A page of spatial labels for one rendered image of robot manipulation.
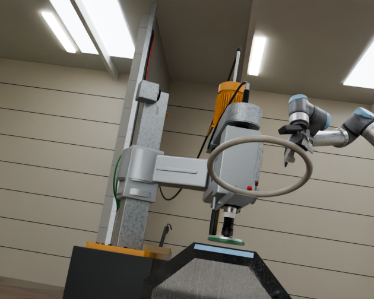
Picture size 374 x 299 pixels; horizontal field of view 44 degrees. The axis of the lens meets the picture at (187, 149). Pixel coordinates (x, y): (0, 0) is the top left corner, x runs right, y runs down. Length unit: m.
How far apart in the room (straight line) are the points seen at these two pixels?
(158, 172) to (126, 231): 0.50
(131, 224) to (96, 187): 4.96
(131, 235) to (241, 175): 1.16
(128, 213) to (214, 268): 1.18
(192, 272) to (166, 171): 1.15
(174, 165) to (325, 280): 5.23
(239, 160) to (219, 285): 0.73
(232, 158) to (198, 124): 5.75
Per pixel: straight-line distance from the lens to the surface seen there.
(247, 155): 2.78
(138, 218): 3.57
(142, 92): 3.65
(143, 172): 3.53
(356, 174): 8.63
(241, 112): 2.82
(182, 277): 2.60
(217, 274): 2.57
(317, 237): 8.31
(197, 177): 3.45
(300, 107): 2.19
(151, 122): 3.70
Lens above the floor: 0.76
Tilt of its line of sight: 13 degrees up
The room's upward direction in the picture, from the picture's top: 9 degrees clockwise
